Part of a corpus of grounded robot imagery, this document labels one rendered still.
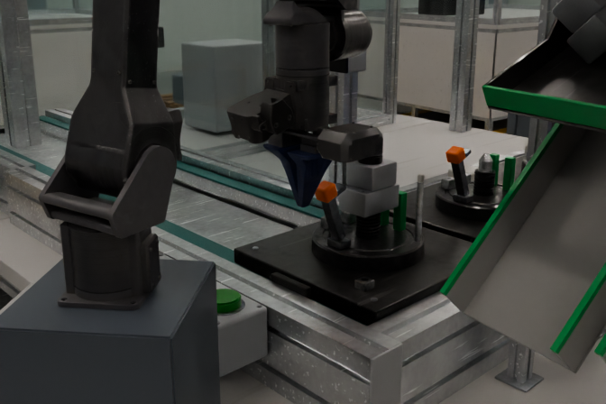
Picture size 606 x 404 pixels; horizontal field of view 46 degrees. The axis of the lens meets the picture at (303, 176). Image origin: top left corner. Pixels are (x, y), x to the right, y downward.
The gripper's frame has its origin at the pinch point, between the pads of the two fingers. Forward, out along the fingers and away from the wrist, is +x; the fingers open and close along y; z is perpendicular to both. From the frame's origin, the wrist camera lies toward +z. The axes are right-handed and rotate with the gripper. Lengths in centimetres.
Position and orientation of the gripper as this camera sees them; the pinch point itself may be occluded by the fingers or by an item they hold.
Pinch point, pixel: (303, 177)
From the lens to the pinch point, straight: 79.0
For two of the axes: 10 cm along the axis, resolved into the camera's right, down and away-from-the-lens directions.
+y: 6.8, 2.0, -7.1
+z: -7.4, 1.9, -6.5
